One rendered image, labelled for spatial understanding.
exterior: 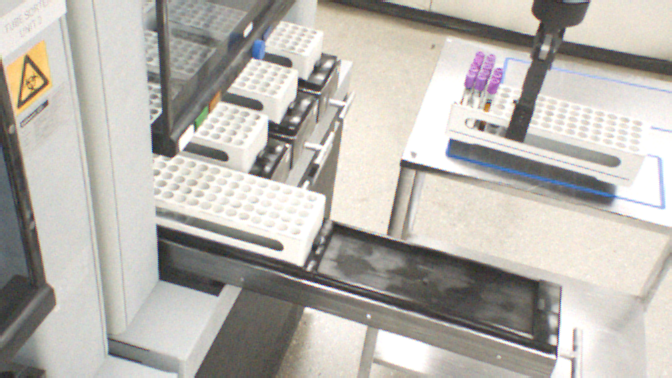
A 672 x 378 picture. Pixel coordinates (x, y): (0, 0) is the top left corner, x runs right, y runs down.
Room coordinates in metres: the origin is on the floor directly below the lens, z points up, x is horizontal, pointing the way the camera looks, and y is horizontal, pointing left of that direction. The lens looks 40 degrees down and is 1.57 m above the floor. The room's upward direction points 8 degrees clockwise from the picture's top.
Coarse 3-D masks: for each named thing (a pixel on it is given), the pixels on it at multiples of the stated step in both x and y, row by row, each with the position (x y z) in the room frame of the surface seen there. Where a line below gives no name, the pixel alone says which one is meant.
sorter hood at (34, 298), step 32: (0, 64) 0.49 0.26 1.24; (0, 96) 0.48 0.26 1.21; (0, 128) 0.48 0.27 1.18; (0, 160) 0.47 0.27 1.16; (0, 192) 0.47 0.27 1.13; (0, 224) 0.46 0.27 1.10; (32, 224) 0.49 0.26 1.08; (0, 256) 0.45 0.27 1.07; (32, 256) 0.48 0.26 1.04; (0, 288) 0.44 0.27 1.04; (32, 288) 0.48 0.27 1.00; (0, 320) 0.44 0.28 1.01; (32, 320) 0.46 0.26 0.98; (0, 352) 0.42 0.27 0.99
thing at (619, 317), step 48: (480, 48) 1.41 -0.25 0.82; (432, 96) 1.21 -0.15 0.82; (576, 96) 1.27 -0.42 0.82; (624, 96) 1.30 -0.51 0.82; (432, 144) 1.06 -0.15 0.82; (528, 192) 0.97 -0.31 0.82; (576, 192) 0.98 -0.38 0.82; (624, 192) 1.00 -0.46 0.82; (432, 240) 1.41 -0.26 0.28; (576, 288) 1.32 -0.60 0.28; (384, 336) 1.08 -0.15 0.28; (624, 336) 1.19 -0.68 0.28
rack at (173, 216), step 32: (160, 160) 0.86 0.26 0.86; (192, 160) 0.87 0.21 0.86; (160, 192) 0.79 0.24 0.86; (192, 192) 0.80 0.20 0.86; (224, 192) 0.81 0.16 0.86; (256, 192) 0.83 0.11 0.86; (288, 192) 0.84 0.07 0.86; (160, 224) 0.77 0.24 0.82; (192, 224) 0.79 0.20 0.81; (224, 224) 0.76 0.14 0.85; (256, 224) 0.76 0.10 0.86; (288, 224) 0.76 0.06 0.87; (320, 224) 0.81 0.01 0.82; (288, 256) 0.74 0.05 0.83
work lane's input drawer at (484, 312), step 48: (192, 240) 0.76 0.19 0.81; (336, 240) 0.81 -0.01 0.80; (384, 240) 0.82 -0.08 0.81; (288, 288) 0.72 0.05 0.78; (336, 288) 0.71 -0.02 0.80; (384, 288) 0.73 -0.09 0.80; (432, 288) 0.74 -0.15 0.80; (480, 288) 0.75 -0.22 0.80; (528, 288) 0.77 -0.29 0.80; (432, 336) 0.68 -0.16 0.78; (480, 336) 0.67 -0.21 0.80; (528, 336) 0.67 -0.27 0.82; (576, 336) 0.74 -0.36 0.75
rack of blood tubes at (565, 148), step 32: (512, 96) 1.09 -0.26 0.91; (544, 96) 1.10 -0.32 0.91; (448, 128) 1.04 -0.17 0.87; (544, 128) 1.01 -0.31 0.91; (576, 128) 1.02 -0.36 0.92; (608, 128) 1.04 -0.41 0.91; (640, 128) 1.04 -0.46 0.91; (544, 160) 1.00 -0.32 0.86; (576, 160) 0.99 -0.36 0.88; (608, 160) 1.03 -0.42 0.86; (640, 160) 0.97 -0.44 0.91
